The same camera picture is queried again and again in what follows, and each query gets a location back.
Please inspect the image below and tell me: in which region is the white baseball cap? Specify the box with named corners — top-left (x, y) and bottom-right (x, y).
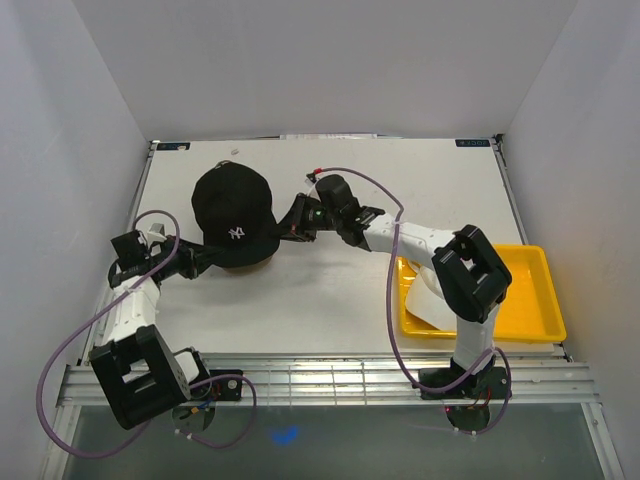
top-left (405, 261), bottom-right (456, 331)

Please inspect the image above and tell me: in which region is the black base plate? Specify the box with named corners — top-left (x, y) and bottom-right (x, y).
top-left (418, 366), bottom-right (511, 400)
top-left (205, 369), bottom-right (244, 402)

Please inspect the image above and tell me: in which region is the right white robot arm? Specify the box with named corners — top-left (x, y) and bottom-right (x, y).
top-left (276, 167), bottom-right (512, 397)

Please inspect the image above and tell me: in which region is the black NY baseball cap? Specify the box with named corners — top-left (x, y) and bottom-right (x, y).
top-left (191, 161), bottom-right (280, 270)

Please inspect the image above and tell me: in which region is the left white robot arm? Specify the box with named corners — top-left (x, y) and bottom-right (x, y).
top-left (89, 224), bottom-right (242, 430)

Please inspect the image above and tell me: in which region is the beige baseball cap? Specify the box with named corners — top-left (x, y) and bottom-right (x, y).
top-left (223, 256), bottom-right (273, 275)

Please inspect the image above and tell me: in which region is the yellow plastic tray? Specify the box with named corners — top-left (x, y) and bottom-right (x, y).
top-left (394, 244), bottom-right (566, 343)

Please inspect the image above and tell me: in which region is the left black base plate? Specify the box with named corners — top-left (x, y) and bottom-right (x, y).
top-left (205, 369), bottom-right (244, 402)

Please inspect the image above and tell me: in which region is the left black corner label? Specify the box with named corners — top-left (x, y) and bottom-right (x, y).
top-left (156, 142), bottom-right (191, 151)

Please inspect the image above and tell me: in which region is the black corner label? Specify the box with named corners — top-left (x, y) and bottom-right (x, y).
top-left (156, 142), bottom-right (191, 151)
top-left (455, 139), bottom-right (491, 148)

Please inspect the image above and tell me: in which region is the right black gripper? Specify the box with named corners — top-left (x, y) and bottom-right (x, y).
top-left (269, 195), bottom-right (340, 244)

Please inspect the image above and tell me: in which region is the right black corner label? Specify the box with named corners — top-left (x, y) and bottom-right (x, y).
top-left (455, 139), bottom-right (491, 148)

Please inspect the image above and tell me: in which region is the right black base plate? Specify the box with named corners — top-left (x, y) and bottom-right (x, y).
top-left (418, 366), bottom-right (511, 400)

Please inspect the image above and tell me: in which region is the aluminium frame rail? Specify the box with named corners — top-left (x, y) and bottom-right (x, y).
top-left (55, 360), bottom-right (601, 407)

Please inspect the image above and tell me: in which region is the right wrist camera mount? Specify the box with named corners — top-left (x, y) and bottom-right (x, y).
top-left (305, 168), bottom-right (323, 197)

